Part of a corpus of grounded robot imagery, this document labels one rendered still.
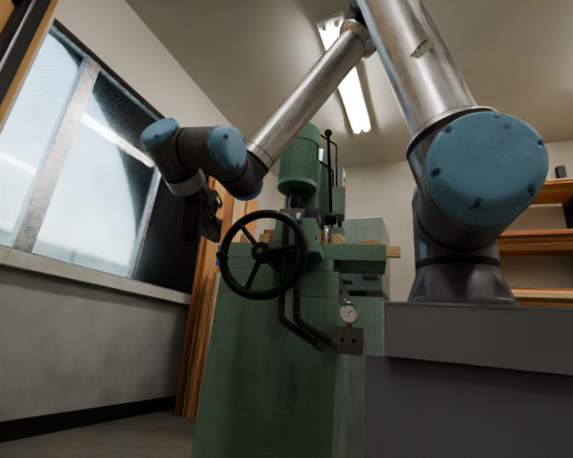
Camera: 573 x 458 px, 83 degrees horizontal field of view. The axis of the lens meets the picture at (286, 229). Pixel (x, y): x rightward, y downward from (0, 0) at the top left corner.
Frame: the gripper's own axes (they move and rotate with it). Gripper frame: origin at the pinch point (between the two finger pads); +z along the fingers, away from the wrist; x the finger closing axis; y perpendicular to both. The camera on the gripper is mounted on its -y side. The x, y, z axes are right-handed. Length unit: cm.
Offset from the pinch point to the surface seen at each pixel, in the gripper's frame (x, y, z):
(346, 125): -17, 244, 116
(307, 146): -17, 65, 14
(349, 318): -38.2, -9.3, 24.8
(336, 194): -27, 62, 41
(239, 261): 3.1, 9.9, 24.3
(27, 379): 121, -32, 73
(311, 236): -25.3, 12.9, 13.1
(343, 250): -34.9, 14.7, 22.5
